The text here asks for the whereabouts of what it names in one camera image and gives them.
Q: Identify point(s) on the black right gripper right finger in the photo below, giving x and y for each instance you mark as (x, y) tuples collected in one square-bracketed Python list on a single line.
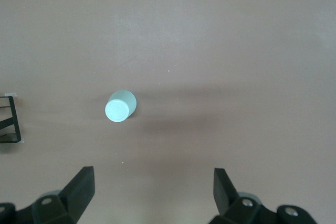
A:
[(225, 192)]

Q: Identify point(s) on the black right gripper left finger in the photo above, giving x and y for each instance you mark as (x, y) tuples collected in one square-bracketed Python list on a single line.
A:
[(78, 190)]

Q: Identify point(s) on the pale green cup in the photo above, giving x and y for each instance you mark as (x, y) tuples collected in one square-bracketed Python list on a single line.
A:
[(119, 107)]

